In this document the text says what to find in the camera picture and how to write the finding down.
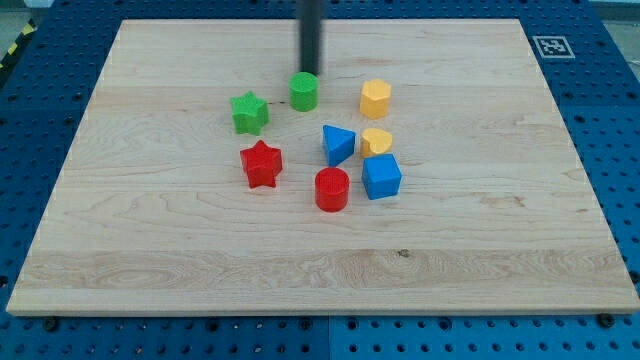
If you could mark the green cylinder block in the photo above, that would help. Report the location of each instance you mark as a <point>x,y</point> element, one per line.
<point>303,91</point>

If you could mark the yellow hexagon block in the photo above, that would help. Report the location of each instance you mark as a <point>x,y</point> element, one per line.
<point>375,98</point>

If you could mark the red cylinder block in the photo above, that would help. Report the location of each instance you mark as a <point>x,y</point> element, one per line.
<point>332,186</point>

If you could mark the blue triangle block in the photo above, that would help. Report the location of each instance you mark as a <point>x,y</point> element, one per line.
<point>338,144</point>

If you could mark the red star block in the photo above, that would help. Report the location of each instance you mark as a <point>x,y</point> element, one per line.
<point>261,164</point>

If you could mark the blue cube block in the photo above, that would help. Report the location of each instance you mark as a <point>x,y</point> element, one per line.
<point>381,176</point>

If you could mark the yellow heart block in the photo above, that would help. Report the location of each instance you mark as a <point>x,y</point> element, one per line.
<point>374,142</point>

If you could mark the green star block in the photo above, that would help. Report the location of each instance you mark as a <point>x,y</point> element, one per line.
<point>249,113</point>

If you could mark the light wooden board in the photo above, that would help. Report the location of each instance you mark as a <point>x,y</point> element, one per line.
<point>152,214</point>

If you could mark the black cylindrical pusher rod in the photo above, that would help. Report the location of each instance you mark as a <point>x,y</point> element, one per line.
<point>309,16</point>

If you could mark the white fiducial marker tag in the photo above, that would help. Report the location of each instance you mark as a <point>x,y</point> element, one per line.
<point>553,47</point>

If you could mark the black board stop bolt left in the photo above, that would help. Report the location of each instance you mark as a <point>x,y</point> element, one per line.
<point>50,324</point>

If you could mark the black board stop bolt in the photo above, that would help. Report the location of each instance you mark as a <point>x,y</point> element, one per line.
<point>606,320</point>
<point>50,324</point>

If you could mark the black board stop bolt right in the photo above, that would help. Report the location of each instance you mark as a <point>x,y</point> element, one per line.
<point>606,320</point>

